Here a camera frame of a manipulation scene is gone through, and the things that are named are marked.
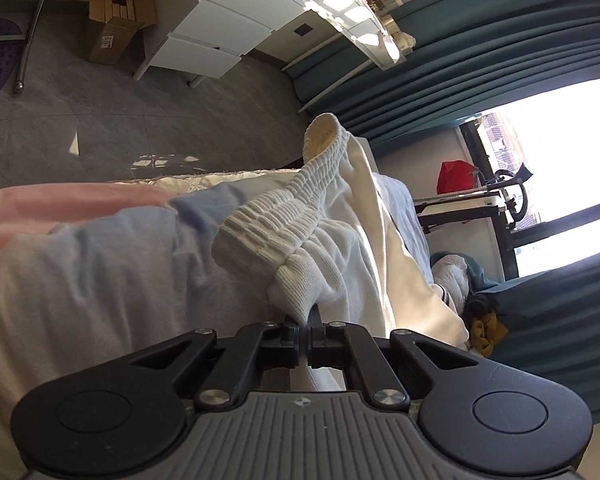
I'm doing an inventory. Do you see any pastel pink blue bedsheet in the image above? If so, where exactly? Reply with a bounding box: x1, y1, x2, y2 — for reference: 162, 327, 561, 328
0, 167, 433, 463

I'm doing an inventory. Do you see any pile of clothes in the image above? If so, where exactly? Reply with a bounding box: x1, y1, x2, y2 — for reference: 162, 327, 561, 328
429, 252, 482, 313

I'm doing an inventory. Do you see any mustard yellow garment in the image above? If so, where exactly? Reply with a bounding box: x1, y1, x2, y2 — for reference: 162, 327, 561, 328
469, 311, 509, 357

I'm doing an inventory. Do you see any black stand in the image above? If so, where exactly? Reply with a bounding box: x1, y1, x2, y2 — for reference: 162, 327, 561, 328
489, 161, 535, 228

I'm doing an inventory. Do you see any window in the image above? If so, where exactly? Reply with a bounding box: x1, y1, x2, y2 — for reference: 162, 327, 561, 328
459, 75, 600, 279

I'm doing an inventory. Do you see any teal cloth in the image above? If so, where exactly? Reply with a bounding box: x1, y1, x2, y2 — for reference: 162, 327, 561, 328
466, 254, 502, 292

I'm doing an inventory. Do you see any folded white black board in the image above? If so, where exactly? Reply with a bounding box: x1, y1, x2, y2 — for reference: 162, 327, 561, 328
416, 194, 512, 235

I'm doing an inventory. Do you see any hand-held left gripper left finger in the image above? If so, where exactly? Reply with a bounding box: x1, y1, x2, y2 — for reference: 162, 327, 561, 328
129, 316, 307, 408

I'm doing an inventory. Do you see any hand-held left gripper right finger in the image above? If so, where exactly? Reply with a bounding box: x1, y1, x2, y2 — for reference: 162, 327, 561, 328
307, 310, 486, 408

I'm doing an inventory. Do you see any white desk with drawers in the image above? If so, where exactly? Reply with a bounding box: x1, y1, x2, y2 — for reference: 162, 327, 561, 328
132, 0, 406, 88

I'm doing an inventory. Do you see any cream mattress pad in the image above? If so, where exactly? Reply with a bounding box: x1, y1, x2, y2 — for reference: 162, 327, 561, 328
107, 167, 301, 195

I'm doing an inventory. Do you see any white knit zip jacket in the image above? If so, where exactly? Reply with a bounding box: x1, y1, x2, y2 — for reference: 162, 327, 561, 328
211, 114, 471, 393

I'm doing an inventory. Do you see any red bag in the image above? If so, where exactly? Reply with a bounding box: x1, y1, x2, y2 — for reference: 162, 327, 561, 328
436, 160, 477, 196

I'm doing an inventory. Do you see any metal pole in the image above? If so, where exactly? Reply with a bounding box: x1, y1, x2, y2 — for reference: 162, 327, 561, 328
11, 0, 65, 96

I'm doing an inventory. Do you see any cardboard box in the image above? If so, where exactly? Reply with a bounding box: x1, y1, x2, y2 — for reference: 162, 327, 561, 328
83, 0, 158, 66

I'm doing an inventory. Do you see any teal curtain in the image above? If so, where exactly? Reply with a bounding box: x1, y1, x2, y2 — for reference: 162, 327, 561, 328
284, 0, 600, 142
472, 244, 600, 423

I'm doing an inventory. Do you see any dark garment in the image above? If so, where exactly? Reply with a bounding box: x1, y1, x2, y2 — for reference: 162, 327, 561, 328
466, 289, 502, 322

